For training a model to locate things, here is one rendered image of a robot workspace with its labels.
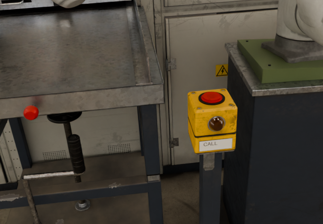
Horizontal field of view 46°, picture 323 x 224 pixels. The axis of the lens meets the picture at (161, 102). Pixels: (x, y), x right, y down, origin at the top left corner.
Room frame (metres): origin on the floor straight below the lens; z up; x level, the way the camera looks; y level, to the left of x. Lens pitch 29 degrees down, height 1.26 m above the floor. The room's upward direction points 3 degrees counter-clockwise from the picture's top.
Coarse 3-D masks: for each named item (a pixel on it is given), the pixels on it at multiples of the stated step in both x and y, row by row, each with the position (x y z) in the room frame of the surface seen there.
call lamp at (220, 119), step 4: (216, 116) 0.59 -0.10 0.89; (220, 116) 0.59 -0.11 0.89; (212, 120) 0.59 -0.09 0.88; (216, 120) 0.59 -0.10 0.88; (220, 120) 0.59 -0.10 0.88; (224, 120) 0.59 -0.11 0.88; (208, 124) 0.59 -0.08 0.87; (212, 124) 0.58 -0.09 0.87; (216, 124) 0.58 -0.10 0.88; (220, 124) 0.58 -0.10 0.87; (224, 124) 0.59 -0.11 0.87; (212, 128) 0.58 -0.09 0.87; (216, 128) 0.58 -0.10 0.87; (220, 128) 0.58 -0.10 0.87
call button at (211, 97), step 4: (208, 92) 0.65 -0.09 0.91; (212, 92) 0.65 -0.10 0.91; (216, 92) 0.65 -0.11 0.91; (204, 96) 0.63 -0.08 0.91; (208, 96) 0.63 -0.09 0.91; (212, 96) 0.63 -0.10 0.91; (216, 96) 0.63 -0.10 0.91; (220, 96) 0.63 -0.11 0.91; (204, 100) 0.62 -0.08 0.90; (208, 100) 0.62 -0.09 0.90; (212, 100) 0.62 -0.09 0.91; (216, 100) 0.62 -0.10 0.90; (220, 100) 0.62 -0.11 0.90
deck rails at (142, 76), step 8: (128, 8) 1.46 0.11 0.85; (136, 8) 1.29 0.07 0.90; (128, 16) 1.36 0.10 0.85; (136, 16) 1.35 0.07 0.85; (128, 24) 1.27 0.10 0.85; (136, 24) 1.26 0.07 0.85; (136, 32) 1.18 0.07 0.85; (136, 40) 1.11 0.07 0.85; (144, 40) 0.93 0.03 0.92; (136, 48) 1.04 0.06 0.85; (144, 48) 0.93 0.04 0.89; (136, 56) 0.98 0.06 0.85; (144, 56) 0.96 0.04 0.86; (136, 64) 0.93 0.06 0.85; (144, 64) 0.92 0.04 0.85; (136, 72) 0.88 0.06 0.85; (144, 72) 0.88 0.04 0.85; (136, 80) 0.83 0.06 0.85; (144, 80) 0.83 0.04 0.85
